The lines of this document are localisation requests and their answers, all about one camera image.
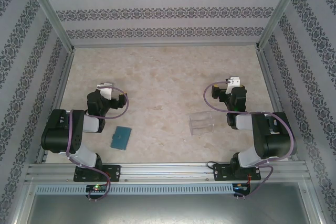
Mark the teal card holder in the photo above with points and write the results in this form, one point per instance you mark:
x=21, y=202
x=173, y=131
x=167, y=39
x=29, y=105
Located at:
x=122, y=138

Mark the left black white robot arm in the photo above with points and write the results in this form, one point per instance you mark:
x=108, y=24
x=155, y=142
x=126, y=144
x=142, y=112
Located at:
x=63, y=129

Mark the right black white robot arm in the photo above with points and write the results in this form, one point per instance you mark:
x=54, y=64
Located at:
x=275, y=140

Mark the aluminium crossbar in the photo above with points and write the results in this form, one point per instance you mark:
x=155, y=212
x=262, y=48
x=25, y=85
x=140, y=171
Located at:
x=165, y=45

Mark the left controller board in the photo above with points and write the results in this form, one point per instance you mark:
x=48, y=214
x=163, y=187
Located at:
x=97, y=188

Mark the controller board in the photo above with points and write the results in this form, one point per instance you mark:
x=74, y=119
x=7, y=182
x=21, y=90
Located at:
x=97, y=188
x=240, y=187

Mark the right controller board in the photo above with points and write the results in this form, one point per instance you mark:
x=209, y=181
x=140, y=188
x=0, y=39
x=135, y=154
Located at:
x=240, y=187

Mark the grey metal panel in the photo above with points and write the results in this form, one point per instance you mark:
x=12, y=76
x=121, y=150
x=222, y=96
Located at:
x=168, y=211

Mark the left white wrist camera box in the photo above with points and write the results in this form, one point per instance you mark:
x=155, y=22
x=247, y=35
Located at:
x=106, y=93

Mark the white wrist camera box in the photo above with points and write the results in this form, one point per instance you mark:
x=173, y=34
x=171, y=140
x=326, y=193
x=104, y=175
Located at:
x=233, y=83
x=106, y=93

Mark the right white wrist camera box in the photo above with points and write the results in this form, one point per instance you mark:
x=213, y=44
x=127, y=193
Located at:
x=233, y=83

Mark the aluminium side rail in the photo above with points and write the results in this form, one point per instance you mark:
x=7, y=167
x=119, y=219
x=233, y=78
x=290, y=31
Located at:
x=62, y=87
x=268, y=77

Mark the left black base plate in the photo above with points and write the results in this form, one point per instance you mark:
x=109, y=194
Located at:
x=113, y=172

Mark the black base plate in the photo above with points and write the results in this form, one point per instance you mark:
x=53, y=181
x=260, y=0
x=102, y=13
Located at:
x=113, y=172
x=223, y=172

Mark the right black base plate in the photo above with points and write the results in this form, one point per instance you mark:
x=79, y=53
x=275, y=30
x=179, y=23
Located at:
x=223, y=172

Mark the aluminium mounting rail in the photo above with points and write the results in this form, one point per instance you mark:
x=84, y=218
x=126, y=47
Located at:
x=168, y=172

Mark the aluminium frame post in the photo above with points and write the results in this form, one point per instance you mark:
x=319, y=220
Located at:
x=282, y=9
x=47, y=9

